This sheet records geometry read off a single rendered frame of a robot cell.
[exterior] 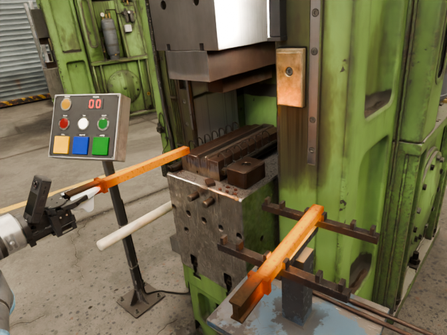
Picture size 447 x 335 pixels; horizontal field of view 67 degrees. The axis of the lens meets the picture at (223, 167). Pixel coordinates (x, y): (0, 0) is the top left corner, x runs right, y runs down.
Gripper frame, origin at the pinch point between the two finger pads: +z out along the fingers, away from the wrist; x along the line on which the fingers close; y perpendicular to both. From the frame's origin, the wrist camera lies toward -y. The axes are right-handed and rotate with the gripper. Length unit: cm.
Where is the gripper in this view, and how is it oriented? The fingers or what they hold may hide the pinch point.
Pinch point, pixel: (93, 186)
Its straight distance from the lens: 99.8
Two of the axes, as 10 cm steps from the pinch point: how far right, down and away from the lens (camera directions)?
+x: 7.5, 2.3, -6.2
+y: 0.9, 9.0, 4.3
